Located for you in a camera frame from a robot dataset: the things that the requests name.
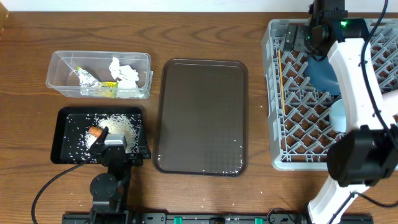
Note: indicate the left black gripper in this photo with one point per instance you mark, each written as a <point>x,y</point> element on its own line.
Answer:
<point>145,152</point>

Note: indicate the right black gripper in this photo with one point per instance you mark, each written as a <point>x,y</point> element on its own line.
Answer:
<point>298,43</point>

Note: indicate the pile of white rice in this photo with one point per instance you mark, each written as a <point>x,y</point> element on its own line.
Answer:
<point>76,140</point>

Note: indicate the orange carrot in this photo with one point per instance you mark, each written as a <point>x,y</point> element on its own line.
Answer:
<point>95,131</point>

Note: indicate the blue plastic plate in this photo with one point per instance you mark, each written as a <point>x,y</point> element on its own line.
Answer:
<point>322,76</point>

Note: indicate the wooden chopstick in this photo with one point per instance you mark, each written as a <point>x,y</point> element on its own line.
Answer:
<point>281,82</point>

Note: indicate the white paper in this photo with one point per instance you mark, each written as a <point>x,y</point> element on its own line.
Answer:
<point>125,76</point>

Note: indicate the foil snack wrapper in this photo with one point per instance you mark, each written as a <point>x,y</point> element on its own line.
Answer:
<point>91,86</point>

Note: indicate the light blue bowl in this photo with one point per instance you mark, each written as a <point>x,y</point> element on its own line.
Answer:
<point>337,116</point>

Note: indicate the white cup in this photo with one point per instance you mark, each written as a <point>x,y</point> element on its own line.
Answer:
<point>391,101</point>

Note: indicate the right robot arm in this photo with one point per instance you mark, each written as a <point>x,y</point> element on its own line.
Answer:
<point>367,153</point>

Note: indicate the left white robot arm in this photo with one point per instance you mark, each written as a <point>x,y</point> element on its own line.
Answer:
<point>110,189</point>

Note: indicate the black waste tray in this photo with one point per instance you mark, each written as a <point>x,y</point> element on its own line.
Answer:
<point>61,122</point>

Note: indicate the clear plastic bin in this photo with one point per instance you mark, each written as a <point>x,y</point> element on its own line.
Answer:
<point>61,75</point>

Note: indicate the brown serving tray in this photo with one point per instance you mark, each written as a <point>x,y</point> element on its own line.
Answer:
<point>203,118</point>

